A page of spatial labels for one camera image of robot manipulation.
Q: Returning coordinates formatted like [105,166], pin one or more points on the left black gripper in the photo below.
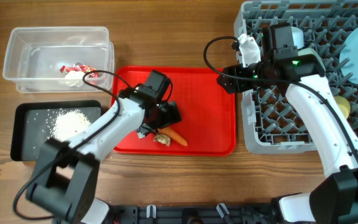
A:
[172,116]

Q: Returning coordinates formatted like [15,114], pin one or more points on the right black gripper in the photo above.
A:
[225,79]

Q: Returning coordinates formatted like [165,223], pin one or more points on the orange carrot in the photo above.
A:
[173,135]

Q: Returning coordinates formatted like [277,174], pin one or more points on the brown food scrap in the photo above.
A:
[162,139]

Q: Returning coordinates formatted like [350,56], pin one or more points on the yellow plastic cup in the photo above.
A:
[343,105]

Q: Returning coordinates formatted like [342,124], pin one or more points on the red snack wrapper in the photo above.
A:
[79,68]

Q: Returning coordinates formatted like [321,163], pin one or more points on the white tissue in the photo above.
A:
[73,79]

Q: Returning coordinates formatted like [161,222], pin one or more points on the mint green bowl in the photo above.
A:
[307,51]

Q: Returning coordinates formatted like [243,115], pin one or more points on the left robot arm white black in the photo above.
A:
[66,172]

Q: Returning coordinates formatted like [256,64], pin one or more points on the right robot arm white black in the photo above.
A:
[301,76]

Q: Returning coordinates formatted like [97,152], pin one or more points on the grey dishwasher rack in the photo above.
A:
[270,123]

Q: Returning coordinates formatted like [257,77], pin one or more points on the red serving tray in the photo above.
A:
[208,117]

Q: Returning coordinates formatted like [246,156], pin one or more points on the pile of white rice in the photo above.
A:
[68,123]

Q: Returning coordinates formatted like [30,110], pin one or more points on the black tray bin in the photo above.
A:
[34,122]

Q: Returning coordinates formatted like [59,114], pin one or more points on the clear plastic bin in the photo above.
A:
[35,55]

